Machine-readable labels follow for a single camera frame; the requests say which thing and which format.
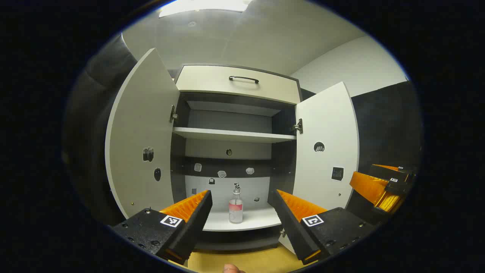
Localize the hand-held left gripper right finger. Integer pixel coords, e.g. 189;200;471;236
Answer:
267;189;375;265

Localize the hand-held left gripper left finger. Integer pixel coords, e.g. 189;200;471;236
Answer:
110;190;213;265

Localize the clear bottle with red label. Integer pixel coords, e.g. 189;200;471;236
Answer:
228;183;244;224

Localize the white cabinet door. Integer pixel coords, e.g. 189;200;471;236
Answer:
105;47;180;220
278;82;360;254

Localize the white cabinet shelf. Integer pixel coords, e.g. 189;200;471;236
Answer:
172;127;297;144

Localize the grey and white cabinet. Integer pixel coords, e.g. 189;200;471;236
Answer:
169;63;304;251

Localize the white cabinet drawer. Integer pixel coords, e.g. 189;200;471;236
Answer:
175;64;302;105

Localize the black backdrop cloth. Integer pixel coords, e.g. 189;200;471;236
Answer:
63;34;423;228

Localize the ceiling light panel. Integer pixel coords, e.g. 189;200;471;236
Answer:
158;0;252;18

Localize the black drawer handle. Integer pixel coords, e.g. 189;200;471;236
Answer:
228;75;260;84

